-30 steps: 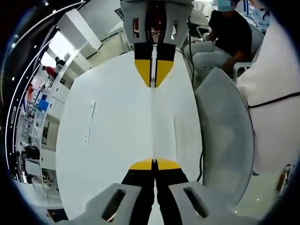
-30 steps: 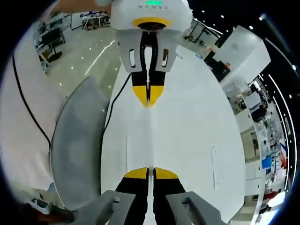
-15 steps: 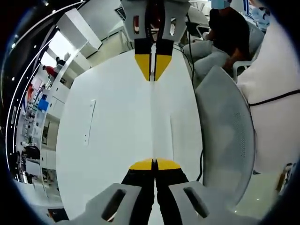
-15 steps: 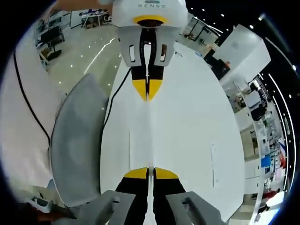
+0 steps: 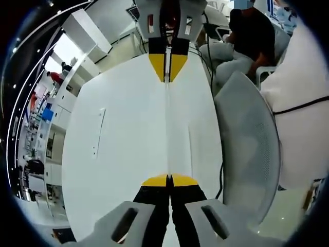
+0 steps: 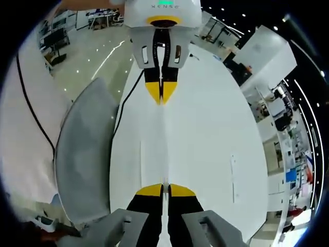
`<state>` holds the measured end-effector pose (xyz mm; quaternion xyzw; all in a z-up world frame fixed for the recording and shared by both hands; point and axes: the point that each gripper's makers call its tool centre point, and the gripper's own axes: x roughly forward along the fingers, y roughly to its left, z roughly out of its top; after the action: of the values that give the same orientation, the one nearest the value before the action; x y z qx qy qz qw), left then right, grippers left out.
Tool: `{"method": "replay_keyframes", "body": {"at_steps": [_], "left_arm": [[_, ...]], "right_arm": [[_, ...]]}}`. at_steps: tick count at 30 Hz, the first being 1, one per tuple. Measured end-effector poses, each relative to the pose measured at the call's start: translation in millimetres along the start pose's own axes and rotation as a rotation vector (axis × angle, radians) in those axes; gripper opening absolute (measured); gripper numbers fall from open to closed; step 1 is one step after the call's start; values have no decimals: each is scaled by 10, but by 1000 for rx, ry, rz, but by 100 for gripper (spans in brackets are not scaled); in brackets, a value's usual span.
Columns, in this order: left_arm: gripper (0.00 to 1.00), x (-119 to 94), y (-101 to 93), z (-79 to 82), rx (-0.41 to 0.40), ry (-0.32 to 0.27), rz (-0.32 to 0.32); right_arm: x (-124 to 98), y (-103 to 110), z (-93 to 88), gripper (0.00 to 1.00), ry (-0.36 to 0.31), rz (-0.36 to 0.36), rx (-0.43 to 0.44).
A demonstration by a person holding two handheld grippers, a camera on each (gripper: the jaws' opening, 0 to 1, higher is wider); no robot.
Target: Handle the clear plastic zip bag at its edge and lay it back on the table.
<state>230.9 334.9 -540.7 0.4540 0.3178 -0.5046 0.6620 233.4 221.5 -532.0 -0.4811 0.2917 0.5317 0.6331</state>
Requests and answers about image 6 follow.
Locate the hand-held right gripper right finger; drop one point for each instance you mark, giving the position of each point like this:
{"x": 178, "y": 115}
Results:
{"x": 185, "y": 205}

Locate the person's white shirt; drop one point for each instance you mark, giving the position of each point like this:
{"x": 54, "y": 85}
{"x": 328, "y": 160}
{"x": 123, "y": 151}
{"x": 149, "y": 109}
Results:
{"x": 23, "y": 141}

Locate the grey mesh chair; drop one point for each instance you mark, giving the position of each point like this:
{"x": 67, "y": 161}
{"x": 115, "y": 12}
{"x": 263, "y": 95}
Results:
{"x": 82, "y": 154}

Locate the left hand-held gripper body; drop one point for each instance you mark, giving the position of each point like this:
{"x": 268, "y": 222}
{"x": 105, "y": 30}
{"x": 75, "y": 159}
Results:
{"x": 164, "y": 13}

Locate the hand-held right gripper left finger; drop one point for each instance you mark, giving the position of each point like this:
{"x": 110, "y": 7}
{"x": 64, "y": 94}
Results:
{"x": 144, "y": 205}

